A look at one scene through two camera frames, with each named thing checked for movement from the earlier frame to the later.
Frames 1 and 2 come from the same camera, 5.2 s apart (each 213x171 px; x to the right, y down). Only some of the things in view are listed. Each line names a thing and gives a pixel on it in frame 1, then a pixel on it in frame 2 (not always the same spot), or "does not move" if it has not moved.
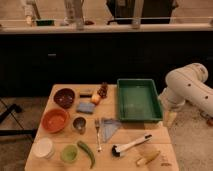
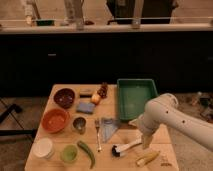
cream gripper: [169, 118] to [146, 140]
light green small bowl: [70, 153] does not move
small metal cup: [79, 123] does not move
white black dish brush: [118, 151] does not move
